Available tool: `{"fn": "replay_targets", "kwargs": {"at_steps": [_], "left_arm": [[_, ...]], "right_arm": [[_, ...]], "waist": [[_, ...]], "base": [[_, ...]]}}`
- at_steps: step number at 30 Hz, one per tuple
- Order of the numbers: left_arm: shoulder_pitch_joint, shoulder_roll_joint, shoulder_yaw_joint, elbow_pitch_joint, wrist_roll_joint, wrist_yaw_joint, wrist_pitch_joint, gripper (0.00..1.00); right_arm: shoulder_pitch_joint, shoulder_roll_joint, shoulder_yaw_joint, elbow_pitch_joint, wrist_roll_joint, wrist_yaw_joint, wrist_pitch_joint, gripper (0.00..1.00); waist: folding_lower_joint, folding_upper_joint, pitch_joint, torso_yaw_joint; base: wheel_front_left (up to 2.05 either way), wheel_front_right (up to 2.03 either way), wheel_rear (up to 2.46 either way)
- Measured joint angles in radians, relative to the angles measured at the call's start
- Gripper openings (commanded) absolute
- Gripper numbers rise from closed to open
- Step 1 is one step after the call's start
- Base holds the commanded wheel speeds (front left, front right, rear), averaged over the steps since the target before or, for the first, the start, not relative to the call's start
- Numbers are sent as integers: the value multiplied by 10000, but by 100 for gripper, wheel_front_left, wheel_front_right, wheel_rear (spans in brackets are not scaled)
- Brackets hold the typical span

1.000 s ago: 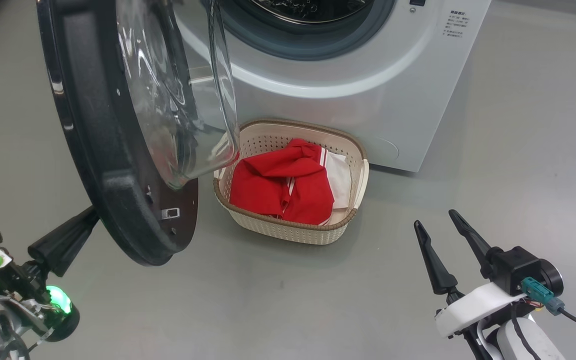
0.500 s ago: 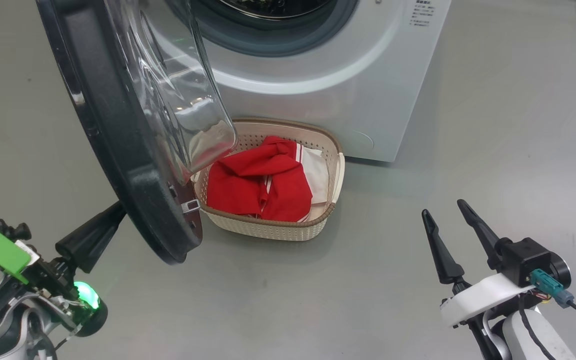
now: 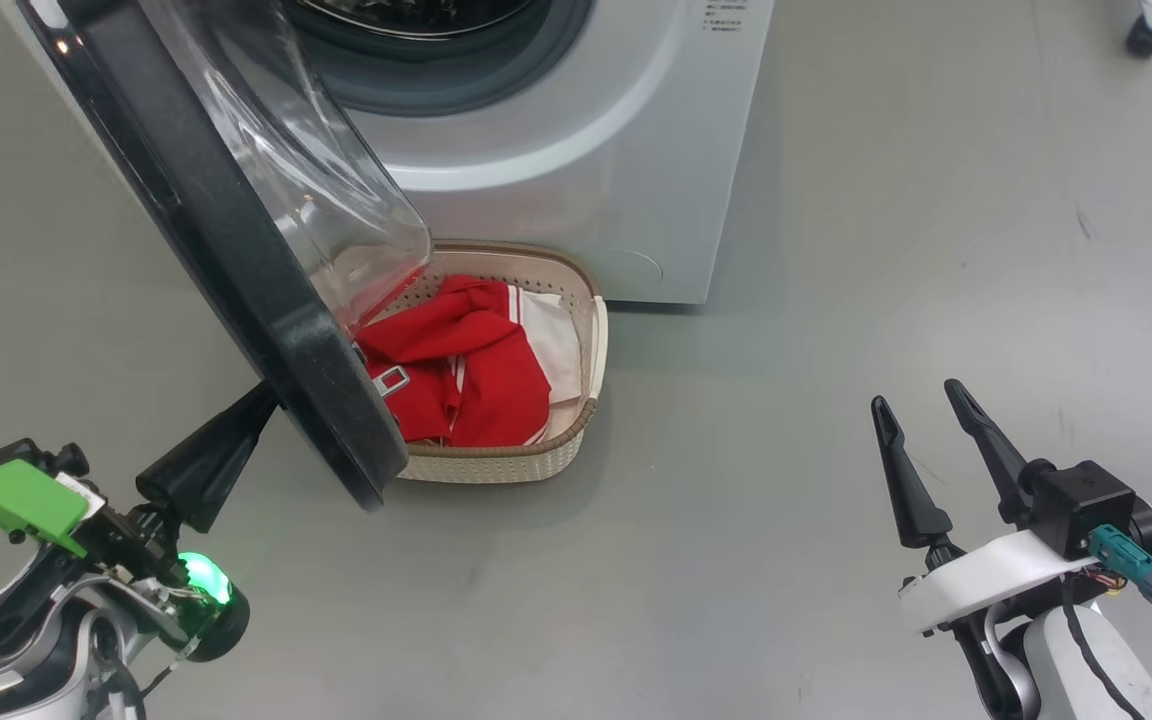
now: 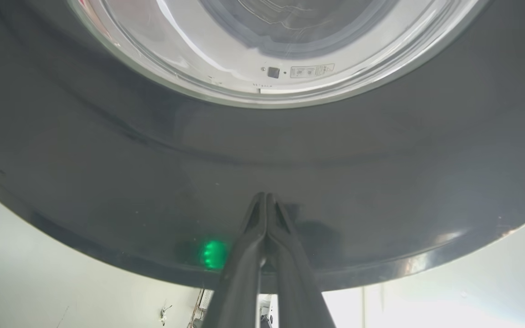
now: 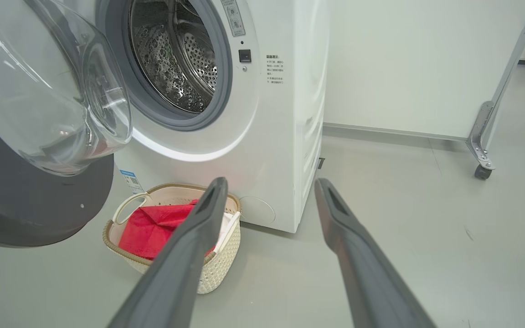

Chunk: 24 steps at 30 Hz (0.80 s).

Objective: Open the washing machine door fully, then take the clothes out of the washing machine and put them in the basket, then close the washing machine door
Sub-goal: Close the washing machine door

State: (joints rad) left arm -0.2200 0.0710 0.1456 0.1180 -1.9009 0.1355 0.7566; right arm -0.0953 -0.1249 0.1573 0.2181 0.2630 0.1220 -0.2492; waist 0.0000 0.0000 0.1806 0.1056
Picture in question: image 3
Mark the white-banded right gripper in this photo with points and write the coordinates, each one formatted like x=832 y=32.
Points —
x=986 y=575

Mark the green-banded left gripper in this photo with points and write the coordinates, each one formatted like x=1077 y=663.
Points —
x=21 y=495

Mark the black round glass washer door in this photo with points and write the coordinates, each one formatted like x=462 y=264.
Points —
x=236 y=290

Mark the red and white garment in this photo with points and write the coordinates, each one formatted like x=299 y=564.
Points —
x=486 y=380

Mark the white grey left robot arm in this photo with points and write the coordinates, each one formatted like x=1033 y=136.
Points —
x=56 y=660

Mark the cream perforated laundry basket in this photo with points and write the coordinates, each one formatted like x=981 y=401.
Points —
x=536 y=460

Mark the white front-load washing machine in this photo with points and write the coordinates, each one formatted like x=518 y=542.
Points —
x=636 y=150

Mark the black caster wheel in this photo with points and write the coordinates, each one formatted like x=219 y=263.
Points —
x=1144 y=38

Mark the small printed text label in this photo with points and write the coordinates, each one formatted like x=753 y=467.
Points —
x=725 y=14

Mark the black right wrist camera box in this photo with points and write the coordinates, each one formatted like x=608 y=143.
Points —
x=1081 y=505

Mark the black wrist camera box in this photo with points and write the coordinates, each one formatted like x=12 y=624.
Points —
x=1081 y=505
x=16 y=452

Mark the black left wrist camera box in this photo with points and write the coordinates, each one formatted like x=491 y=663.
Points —
x=16 y=452

